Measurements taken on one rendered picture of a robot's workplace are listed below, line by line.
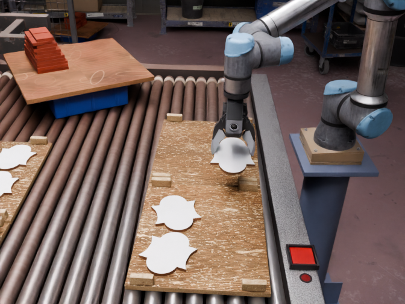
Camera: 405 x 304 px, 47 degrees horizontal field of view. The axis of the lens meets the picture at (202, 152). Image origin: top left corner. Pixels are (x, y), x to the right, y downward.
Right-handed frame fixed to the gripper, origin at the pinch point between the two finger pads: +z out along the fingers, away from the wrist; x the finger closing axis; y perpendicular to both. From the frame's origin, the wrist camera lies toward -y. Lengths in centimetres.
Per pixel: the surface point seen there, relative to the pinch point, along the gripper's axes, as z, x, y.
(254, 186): 10.1, -7.3, -1.6
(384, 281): 105, -83, 53
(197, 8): 73, 34, 430
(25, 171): 11, 65, 3
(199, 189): 11.9, 9.4, -2.0
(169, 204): 10.9, 17.7, -11.0
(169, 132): 11.3, 22.3, 31.6
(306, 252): 13.1, -20.1, -25.8
